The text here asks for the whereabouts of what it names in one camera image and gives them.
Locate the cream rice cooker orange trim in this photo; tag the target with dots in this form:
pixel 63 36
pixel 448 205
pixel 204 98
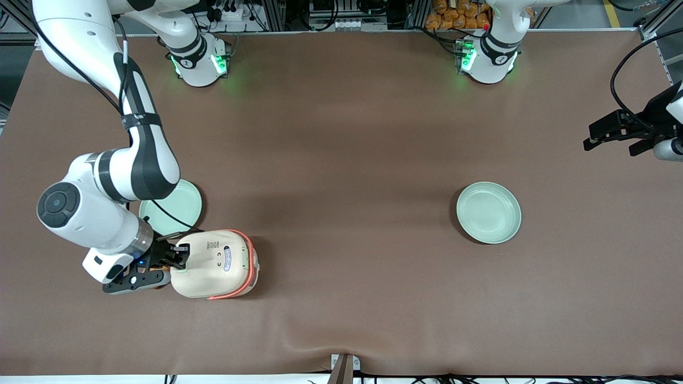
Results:
pixel 219 264

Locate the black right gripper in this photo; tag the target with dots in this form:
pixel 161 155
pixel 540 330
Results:
pixel 158 253

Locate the bag of orange bread rolls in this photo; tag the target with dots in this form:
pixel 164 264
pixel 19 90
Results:
pixel 453 16

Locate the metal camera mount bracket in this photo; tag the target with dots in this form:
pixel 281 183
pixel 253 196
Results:
pixel 342 368

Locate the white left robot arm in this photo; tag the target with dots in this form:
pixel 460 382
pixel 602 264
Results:
pixel 488 61

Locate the aluminium frame profile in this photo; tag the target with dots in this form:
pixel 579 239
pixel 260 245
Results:
pixel 13 26
pixel 653 24

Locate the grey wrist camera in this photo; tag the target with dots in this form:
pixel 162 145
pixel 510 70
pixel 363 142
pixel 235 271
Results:
pixel 669 150
pixel 106 264

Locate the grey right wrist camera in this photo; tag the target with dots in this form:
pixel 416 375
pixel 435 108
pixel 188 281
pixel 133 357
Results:
pixel 106 264

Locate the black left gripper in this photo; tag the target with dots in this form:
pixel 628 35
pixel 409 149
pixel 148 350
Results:
pixel 655 113

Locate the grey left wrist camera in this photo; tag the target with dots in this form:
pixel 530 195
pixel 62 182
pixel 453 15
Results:
pixel 669 150

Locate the white power strip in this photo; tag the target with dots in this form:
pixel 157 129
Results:
pixel 230 15

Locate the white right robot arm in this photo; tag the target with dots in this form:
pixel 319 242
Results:
pixel 96 213

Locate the grey electronics box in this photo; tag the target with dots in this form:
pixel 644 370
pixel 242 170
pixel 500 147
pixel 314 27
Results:
pixel 347 16

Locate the pale green plate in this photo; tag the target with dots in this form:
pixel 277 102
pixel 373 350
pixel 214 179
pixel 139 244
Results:
pixel 184 208
pixel 488 213

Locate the brown table cover mat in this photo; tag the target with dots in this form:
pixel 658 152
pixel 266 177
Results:
pixel 341 133

